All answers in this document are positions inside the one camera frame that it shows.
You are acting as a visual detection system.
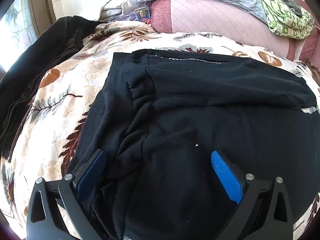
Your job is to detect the black pants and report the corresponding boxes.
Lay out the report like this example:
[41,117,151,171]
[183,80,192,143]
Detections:
[66,49,320,240]

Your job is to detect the small colourful box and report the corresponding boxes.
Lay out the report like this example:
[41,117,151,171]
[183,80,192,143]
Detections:
[135,8,152,24]

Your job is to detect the dark object on green cloth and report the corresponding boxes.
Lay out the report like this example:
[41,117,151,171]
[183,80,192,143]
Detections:
[274,0,304,17]

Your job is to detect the patterned glass window pane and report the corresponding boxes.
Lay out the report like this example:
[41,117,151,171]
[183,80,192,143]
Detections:
[0,0,38,70]

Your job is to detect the pink quilted bed cover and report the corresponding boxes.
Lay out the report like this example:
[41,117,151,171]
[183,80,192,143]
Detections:
[150,0,320,65]

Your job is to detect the green patterned cloth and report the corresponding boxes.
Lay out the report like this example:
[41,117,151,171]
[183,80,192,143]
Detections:
[261,0,315,40]

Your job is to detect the wooden window frame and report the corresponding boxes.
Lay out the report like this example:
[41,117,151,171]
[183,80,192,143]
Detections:
[27,0,57,37]

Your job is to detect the leaf print fleece blanket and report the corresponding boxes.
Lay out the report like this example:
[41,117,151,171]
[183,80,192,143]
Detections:
[0,21,320,240]

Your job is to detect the white floral pillow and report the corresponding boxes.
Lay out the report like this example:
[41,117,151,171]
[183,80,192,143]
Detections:
[99,0,153,22]

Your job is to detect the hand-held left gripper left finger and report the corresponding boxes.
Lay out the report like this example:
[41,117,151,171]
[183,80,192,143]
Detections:
[26,149,110,240]

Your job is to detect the black zip jacket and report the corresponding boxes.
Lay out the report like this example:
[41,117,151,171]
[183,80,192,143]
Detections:
[0,16,100,163]

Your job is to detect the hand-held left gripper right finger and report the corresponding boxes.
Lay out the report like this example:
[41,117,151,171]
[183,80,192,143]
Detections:
[211,151,294,240]

